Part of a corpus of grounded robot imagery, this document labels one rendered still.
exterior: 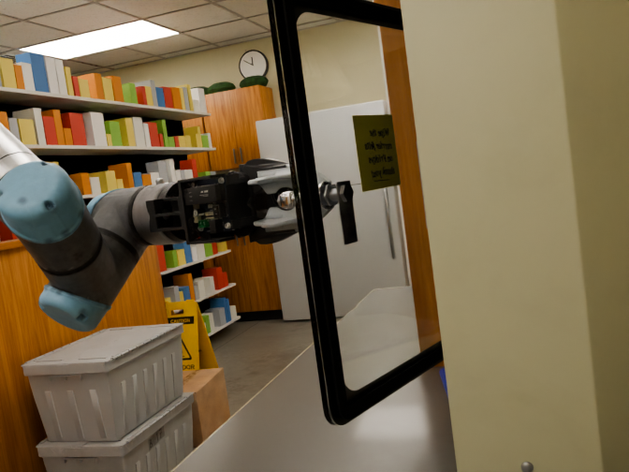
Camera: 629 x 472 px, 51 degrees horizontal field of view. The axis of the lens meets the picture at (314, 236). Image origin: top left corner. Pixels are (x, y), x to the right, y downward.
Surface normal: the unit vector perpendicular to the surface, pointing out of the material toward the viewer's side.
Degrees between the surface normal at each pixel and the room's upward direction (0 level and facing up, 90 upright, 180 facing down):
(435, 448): 0
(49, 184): 50
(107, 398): 96
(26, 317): 90
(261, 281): 90
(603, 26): 90
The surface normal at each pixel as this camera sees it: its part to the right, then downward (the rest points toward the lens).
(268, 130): -0.30, 0.12
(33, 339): 0.94, -0.11
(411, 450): -0.14, -0.99
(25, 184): -0.04, -0.56
